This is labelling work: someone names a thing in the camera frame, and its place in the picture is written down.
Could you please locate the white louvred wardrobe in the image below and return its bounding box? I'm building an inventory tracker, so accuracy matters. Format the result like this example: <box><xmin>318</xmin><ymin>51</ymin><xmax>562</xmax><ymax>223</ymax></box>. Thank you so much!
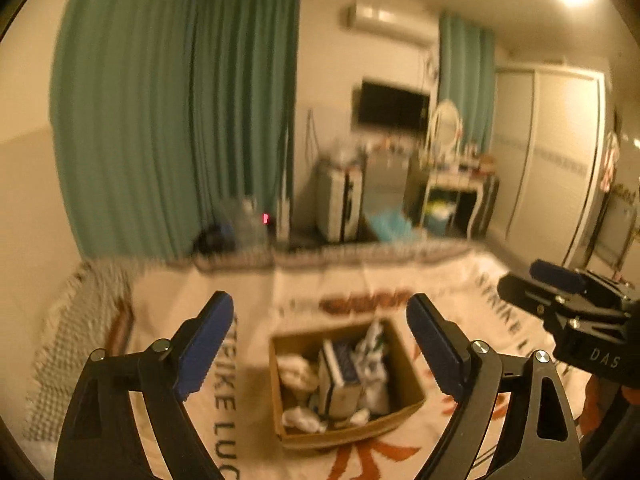
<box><xmin>492</xmin><ymin>65</ymin><xmax>609</xmax><ymax>272</ymax></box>

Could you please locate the black wall television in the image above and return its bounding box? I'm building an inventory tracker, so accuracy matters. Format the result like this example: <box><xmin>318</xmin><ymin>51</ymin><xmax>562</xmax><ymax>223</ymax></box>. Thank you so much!
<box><xmin>357</xmin><ymin>79</ymin><xmax>432</xmax><ymax>132</ymax></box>

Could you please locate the white air conditioner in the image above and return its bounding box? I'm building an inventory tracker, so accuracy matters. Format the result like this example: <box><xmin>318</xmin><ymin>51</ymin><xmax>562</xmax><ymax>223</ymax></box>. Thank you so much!
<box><xmin>342</xmin><ymin>4</ymin><xmax>442</xmax><ymax>44</ymax></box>

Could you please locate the red door ornament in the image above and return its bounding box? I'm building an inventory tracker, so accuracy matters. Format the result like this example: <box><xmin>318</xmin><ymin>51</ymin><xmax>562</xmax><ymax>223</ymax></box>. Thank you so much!
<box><xmin>599</xmin><ymin>130</ymin><xmax>622</xmax><ymax>192</ymax></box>

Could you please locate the person's right hand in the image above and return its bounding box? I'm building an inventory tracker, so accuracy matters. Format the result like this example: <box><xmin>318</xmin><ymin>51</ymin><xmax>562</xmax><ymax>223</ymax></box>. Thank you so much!
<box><xmin>582</xmin><ymin>375</ymin><xmax>622</xmax><ymax>441</ymax></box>

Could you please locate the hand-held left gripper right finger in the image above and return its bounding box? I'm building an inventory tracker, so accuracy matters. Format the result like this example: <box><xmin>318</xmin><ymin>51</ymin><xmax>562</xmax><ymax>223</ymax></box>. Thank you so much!
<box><xmin>406</xmin><ymin>294</ymin><xmax>584</xmax><ymax>480</ymax></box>

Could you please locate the black bag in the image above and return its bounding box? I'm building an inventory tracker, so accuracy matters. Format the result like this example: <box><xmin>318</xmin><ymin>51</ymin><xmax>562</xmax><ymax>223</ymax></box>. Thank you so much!
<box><xmin>195</xmin><ymin>227</ymin><xmax>232</xmax><ymax>257</ymax></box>

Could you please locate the green window curtain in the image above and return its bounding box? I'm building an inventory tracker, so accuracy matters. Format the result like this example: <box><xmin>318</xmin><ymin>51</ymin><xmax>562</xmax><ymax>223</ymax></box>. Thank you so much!
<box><xmin>50</xmin><ymin>0</ymin><xmax>199</xmax><ymax>262</ymax></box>
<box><xmin>192</xmin><ymin>0</ymin><xmax>302</xmax><ymax>241</ymax></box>

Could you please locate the white cloth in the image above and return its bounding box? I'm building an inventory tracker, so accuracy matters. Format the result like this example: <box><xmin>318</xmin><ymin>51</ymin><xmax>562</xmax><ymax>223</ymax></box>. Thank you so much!
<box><xmin>277</xmin><ymin>355</ymin><xmax>319</xmax><ymax>391</ymax></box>
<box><xmin>282</xmin><ymin>406</ymin><xmax>329</xmax><ymax>434</ymax></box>

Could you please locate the white vanity table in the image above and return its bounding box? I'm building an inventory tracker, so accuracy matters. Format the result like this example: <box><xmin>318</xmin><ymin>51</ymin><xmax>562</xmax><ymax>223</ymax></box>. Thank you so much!
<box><xmin>419</xmin><ymin>157</ymin><xmax>489</xmax><ymax>242</ymax></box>

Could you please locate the grey checked bedsheet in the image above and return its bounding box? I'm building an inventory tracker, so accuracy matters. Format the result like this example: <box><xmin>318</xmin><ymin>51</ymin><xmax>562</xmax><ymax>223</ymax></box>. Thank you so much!
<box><xmin>22</xmin><ymin>260</ymin><xmax>136</xmax><ymax>442</ymax></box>

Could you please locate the blue plastic bag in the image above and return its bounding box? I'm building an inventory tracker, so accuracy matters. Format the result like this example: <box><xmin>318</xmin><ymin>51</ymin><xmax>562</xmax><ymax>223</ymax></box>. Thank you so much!
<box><xmin>367</xmin><ymin>210</ymin><xmax>417</xmax><ymax>242</ymax></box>

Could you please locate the cream printed blanket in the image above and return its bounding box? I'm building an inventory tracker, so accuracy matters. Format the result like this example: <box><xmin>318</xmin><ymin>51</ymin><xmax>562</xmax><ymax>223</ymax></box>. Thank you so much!
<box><xmin>120</xmin><ymin>252</ymin><xmax>601</xmax><ymax>480</ymax></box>

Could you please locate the white oval mirror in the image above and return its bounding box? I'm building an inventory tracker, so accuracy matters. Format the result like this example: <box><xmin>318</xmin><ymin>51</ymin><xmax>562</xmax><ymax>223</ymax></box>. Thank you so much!
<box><xmin>425</xmin><ymin>99</ymin><xmax>462</xmax><ymax>162</ymax></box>

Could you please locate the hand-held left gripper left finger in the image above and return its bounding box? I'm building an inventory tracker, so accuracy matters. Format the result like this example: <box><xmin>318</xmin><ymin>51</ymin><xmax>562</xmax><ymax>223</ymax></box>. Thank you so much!
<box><xmin>54</xmin><ymin>291</ymin><xmax>235</xmax><ymax>480</ymax></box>

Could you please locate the silver mini fridge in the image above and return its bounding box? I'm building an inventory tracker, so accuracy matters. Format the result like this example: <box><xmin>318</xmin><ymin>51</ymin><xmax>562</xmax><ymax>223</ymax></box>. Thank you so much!
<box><xmin>362</xmin><ymin>152</ymin><xmax>416</xmax><ymax>217</ymax></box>

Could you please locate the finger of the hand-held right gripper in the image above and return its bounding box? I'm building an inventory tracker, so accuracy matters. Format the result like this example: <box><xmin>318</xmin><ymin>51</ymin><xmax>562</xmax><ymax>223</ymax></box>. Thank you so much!
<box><xmin>530</xmin><ymin>259</ymin><xmax>622</xmax><ymax>297</ymax></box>
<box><xmin>499</xmin><ymin>272</ymin><xmax>584</xmax><ymax>330</ymax></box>

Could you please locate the large white sock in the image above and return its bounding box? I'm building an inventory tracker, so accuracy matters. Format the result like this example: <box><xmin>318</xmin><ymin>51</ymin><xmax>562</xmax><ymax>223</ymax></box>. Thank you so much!
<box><xmin>352</xmin><ymin>321</ymin><xmax>392</xmax><ymax>411</ymax></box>

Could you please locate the brown cardboard box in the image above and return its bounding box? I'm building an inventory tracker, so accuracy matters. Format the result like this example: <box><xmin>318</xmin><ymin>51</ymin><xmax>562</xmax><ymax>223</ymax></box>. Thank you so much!
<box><xmin>269</xmin><ymin>317</ymin><xmax>427</xmax><ymax>454</ymax></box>

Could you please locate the white suitcase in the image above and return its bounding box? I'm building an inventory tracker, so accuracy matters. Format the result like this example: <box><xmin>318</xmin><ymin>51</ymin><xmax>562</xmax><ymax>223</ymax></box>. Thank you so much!
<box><xmin>315</xmin><ymin>165</ymin><xmax>364</xmax><ymax>244</ymax></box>

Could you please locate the narrow green curtain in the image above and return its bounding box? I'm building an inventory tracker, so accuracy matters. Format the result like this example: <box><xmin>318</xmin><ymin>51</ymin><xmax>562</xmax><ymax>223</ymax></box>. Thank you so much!
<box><xmin>439</xmin><ymin>12</ymin><xmax>497</xmax><ymax>155</ymax></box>

